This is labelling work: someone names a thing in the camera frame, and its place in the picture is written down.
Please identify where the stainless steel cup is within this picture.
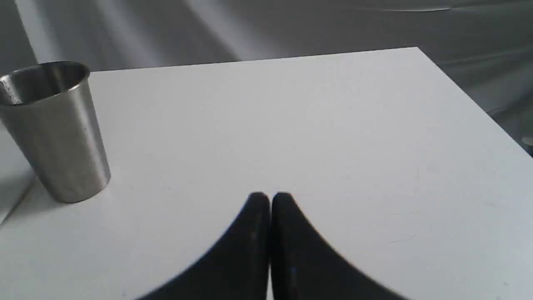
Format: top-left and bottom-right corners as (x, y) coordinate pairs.
(1, 61), (112, 203)

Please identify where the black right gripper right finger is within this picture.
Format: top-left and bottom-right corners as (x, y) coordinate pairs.
(271, 192), (401, 300)

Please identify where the grey draped backdrop cloth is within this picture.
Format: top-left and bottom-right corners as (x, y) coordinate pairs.
(1, 0), (533, 154)

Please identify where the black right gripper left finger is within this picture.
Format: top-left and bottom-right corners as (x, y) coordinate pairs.
(143, 192), (271, 300)

